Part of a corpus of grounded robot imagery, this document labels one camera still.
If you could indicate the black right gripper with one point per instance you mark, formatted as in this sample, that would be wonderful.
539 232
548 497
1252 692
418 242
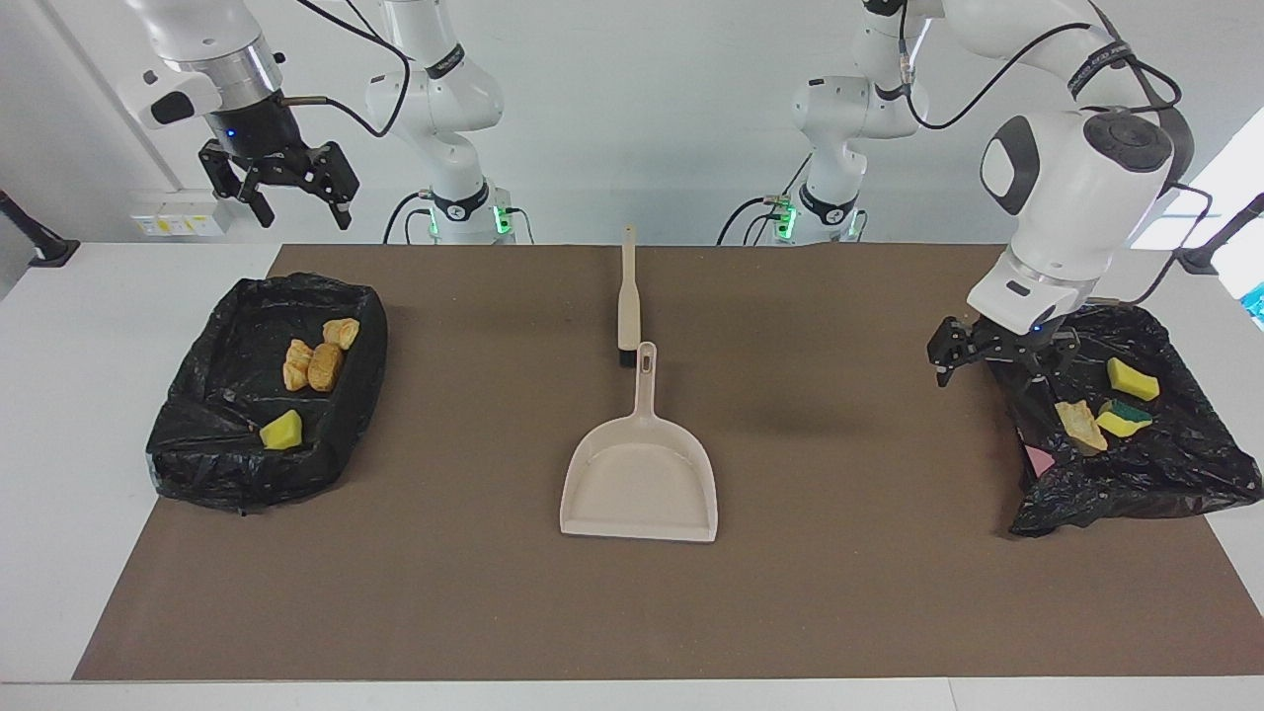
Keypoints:
259 128

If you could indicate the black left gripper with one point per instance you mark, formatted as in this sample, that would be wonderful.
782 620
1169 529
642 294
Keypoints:
1022 336

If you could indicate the small yellow sponge chunk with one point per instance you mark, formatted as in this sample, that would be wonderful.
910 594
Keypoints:
1132 379

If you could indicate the notched yellow sponge piece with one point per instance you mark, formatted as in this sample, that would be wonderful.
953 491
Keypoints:
1122 420

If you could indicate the pale flaky bread piece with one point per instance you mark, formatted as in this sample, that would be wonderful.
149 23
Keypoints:
341 333

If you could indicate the cut croissant piece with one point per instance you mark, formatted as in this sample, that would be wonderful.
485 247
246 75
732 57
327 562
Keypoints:
296 365

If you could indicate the brown oval bread roll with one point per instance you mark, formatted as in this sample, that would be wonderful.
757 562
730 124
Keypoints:
325 366

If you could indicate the rectangular yellow sponge piece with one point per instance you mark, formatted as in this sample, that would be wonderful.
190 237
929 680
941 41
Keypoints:
281 431

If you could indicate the beige brush black bristles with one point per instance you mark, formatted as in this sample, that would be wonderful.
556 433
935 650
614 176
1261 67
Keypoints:
628 306

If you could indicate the beige plastic dustpan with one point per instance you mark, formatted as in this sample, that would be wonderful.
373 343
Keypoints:
640 484

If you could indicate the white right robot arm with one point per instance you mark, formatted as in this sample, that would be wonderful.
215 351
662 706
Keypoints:
434 99

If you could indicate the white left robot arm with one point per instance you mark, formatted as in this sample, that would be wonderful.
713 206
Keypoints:
1066 197

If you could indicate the crumpled black trash bag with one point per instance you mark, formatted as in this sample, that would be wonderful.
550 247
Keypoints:
1165 464

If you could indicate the black bag lined trash bin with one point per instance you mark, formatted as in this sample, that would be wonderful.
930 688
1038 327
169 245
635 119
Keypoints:
197 464

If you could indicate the green lit base connector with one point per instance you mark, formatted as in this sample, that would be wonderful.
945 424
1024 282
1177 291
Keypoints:
785 212
502 212

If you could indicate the cyan object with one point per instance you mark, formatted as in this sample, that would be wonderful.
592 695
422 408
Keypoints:
1257 306

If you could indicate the brown table mat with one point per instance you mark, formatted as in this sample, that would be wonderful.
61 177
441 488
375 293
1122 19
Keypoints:
691 612

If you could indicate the white wall socket box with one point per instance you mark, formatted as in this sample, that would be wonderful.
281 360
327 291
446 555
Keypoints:
183 215

